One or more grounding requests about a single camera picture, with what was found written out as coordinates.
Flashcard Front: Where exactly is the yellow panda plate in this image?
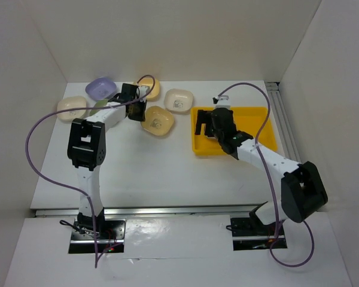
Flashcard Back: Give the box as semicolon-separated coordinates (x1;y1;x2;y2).
141;106;175;136
133;77;160;102

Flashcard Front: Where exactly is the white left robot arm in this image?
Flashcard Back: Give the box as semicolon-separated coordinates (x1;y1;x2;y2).
67;84;151;239

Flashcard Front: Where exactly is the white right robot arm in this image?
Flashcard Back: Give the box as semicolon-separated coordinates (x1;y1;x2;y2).
194;108;328;234

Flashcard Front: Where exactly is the yellow plastic bin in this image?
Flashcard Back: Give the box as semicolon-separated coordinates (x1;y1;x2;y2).
191;106;278;156

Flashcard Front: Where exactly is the green panda plate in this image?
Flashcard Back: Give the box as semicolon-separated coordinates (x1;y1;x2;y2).
89;99;108;116

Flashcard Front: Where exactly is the cream panda plate centre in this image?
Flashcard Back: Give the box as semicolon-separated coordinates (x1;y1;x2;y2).
164;88;194;114

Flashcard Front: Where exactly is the cream panda plate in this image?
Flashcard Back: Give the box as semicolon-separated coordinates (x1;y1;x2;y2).
164;88;194;114
56;96;87;122

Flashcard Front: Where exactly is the cream panda plate left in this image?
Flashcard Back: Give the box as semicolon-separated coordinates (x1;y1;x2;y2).
56;96;87;122

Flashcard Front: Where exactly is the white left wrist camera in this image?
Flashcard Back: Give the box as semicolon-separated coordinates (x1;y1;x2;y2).
138;85;150;98

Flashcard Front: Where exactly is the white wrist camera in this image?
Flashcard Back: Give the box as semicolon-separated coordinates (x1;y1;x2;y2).
138;85;150;98
212;95;231;109

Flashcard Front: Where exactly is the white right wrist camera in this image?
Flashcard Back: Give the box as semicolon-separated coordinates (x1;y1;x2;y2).
212;95;231;109

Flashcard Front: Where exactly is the aluminium side rail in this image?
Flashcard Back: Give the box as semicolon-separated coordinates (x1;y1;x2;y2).
265;82;305;163

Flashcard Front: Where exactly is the aluminium table edge rail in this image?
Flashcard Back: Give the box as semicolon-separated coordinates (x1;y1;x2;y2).
34;203;270;218

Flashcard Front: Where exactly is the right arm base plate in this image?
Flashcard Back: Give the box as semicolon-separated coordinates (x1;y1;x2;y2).
226;217;276;251

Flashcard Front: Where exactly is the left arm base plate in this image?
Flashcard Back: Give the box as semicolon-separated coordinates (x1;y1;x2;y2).
59;219;126;254

